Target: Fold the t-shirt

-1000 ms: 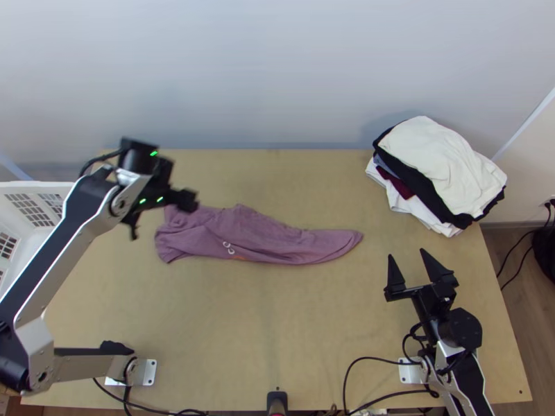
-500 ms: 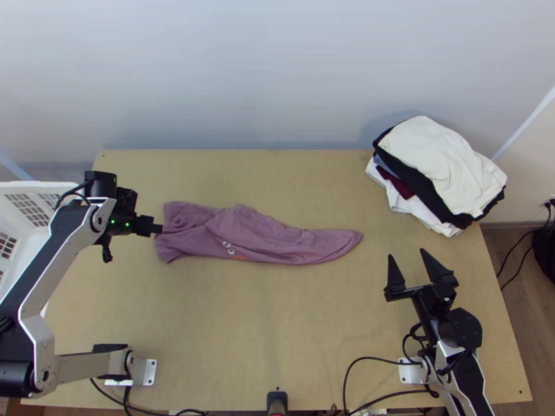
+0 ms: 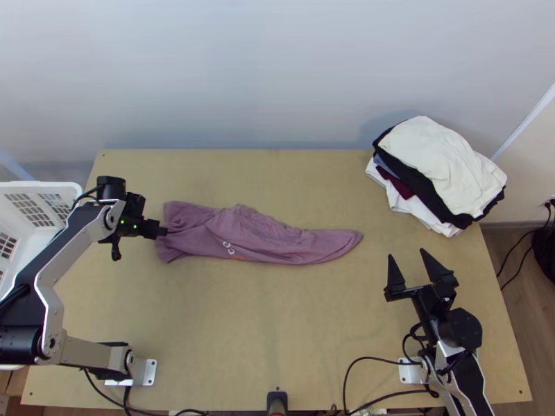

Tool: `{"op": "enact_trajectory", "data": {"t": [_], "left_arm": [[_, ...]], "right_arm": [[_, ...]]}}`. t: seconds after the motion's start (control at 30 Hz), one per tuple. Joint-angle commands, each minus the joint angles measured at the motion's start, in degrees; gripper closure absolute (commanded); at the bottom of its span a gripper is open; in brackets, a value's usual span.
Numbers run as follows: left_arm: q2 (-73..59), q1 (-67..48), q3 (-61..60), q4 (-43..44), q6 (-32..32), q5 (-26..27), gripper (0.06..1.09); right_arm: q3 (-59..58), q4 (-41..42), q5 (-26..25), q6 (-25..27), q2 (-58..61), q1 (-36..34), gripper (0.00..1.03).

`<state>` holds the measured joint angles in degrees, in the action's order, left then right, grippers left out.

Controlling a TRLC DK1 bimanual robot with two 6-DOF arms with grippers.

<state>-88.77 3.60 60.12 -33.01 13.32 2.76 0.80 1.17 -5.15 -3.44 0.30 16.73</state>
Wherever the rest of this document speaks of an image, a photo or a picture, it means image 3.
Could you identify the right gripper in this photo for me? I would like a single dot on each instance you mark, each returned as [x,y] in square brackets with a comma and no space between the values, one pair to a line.
[422,294]

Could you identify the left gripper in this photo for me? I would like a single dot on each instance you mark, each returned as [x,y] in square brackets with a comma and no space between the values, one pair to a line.
[151,229]

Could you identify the mauve t-shirt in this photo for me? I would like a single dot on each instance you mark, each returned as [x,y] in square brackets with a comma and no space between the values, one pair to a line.
[260,234]

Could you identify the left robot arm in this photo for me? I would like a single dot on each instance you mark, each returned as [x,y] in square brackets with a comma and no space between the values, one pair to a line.
[65,247]

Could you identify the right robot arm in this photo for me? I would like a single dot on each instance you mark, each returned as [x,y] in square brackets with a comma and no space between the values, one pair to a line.
[464,329]

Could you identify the pile of folded clothes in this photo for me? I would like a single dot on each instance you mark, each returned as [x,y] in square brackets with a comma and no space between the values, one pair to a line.
[442,160]

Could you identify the white laundry basket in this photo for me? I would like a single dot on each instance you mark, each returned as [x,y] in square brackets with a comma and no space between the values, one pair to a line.
[26,208]

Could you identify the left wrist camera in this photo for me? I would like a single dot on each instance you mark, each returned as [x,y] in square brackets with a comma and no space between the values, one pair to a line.
[135,203]

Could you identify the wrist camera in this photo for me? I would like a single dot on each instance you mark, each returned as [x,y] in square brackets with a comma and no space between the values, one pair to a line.
[446,299]
[135,203]

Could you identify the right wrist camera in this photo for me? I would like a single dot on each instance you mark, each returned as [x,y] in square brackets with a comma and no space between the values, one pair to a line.
[446,299]

